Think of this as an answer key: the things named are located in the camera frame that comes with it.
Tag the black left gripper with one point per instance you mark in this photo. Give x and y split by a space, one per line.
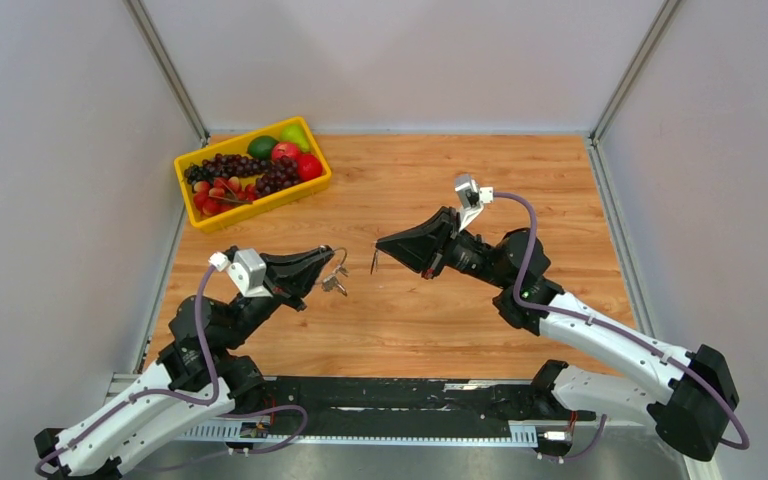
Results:
292 276

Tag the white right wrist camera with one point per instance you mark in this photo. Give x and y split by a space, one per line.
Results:
473 199

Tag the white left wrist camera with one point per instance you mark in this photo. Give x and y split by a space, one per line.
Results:
246 269

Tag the black-tagged silver key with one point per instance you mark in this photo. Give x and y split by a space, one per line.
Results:
374 261

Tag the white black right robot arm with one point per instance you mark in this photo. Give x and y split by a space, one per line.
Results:
688 397

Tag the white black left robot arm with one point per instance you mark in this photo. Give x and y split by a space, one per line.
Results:
196 377

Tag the red cherries cluster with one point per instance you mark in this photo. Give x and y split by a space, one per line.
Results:
221 195

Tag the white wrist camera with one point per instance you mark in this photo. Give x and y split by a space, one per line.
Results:
246 269
473 199

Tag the dark purple grape bunch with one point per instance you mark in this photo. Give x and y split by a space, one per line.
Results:
225 166

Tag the red pink apple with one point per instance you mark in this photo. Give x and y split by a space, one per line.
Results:
283 150

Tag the yellow plastic fruit tray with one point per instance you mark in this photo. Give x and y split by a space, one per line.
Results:
238 145

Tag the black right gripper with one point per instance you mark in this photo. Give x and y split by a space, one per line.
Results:
425 248

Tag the bright red tomato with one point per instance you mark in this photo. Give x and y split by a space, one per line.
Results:
308 167

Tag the green pear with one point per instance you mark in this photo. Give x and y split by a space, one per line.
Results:
296 134

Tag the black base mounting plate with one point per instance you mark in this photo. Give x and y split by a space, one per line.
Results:
399 407

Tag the dark green avocado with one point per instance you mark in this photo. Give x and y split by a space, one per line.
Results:
261 147

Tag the silver keyring with keys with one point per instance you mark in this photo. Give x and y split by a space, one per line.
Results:
332 282

